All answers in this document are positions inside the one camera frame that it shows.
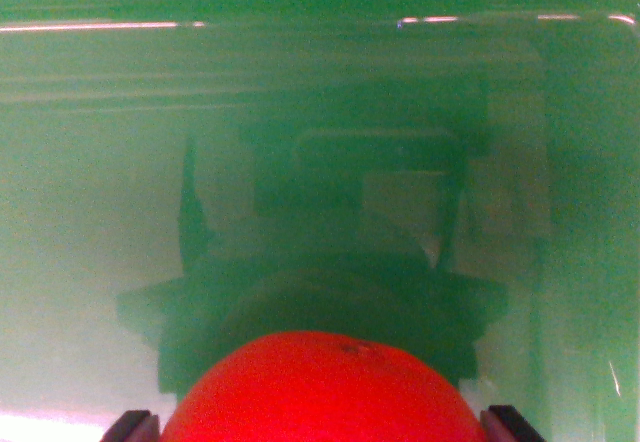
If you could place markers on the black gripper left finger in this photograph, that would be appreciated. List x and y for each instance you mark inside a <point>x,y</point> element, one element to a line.
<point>134,428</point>

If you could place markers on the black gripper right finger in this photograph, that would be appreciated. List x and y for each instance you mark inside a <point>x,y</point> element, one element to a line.
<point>507,424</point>

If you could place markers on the orange tangerine fruit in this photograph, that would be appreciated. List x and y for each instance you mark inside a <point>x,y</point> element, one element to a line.
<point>322,392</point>

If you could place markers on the green plastic bin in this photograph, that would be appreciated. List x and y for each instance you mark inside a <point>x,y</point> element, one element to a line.
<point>100,187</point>

